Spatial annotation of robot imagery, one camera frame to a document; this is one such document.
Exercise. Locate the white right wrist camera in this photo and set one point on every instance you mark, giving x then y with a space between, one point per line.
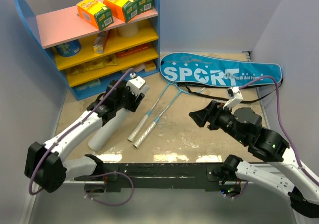
234 97

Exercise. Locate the blue badminton racket left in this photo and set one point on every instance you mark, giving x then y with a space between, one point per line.
146 116

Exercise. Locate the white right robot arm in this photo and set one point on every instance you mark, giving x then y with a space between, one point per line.
245 126

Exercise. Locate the blue badminton racket right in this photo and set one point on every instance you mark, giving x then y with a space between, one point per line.
139 141

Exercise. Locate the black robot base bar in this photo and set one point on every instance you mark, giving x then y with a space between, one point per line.
207 176

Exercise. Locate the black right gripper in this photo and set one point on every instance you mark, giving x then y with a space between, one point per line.
212 111

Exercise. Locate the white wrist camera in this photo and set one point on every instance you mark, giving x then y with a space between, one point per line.
137 85
234 97

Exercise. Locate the white shuttlecock tube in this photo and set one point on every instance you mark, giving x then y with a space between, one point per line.
101 137

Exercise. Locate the blue shelf unit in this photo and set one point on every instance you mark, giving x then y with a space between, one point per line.
53 28

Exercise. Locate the blue sport racket bag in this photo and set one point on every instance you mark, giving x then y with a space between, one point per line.
193 73

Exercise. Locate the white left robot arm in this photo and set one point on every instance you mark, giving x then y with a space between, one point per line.
47 163

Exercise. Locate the blue green bottom boxes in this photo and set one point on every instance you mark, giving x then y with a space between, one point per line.
88 85

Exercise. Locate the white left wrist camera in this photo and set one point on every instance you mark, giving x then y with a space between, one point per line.
137 85

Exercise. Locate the silver orange snack pack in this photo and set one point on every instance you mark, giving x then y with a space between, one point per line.
100 42

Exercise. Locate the red flat box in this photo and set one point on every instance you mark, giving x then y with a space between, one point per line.
132 50

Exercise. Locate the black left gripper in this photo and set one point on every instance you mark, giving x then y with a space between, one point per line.
133 104

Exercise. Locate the yellow snack bags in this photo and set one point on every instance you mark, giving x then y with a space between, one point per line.
95 64

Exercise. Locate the orange green box middle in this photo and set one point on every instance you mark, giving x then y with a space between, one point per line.
124 10

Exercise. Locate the blue badminton racket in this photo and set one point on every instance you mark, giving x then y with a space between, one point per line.
146 116
139 141

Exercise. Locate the blue round can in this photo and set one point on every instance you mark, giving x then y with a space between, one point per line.
68 49

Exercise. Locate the orange green box left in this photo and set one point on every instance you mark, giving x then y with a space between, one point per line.
95 13

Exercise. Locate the yellow white small packs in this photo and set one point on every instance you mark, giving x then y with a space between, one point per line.
147 66

